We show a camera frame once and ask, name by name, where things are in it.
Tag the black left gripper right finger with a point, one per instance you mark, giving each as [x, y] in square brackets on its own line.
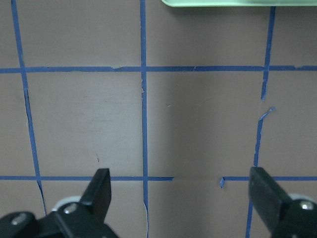
[268, 198]

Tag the light green plastic tray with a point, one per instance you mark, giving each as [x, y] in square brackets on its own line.
[237, 3]

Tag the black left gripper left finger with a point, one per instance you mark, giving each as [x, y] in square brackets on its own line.
[96, 197]

